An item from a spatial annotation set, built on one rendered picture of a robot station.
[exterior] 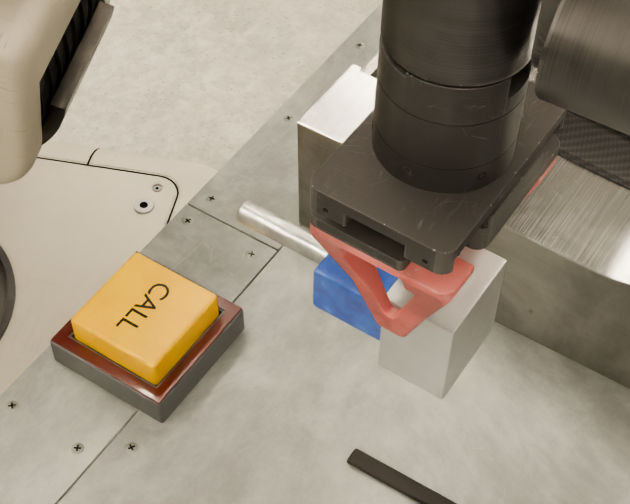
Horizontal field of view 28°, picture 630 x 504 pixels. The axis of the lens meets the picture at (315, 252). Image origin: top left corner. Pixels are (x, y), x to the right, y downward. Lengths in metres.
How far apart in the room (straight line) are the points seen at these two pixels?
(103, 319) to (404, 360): 0.20
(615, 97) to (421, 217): 0.10
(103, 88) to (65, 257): 0.65
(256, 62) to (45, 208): 0.67
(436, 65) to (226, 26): 1.74
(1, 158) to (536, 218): 0.48
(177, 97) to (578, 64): 1.66
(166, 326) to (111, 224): 0.80
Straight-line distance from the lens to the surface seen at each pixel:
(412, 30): 0.44
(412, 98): 0.46
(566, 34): 0.41
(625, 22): 0.41
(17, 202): 1.55
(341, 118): 0.73
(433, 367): 0.57
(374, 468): 0.69
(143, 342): 0.70
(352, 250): 0.50
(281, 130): 0.85
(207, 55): 2.12
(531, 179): 0.52
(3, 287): 1.48
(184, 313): 0.71
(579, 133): 0.75
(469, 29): 0.43
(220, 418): 0.71
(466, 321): 0.56
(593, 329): 0.71
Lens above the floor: 1.40
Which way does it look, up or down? 50 degrees down
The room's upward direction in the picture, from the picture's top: straight up
